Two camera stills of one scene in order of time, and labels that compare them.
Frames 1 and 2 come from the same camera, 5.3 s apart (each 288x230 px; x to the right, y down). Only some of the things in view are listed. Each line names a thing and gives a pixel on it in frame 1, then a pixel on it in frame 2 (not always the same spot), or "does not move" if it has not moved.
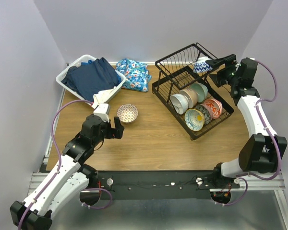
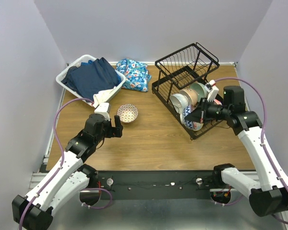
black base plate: (156, 185) does not move
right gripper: (230, 63) to (195, 115)
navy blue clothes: (91, 76) does not move
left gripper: (116, 132) does not move
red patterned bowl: (201, 65) to (191, 125)
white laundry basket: (78, 62) does not move
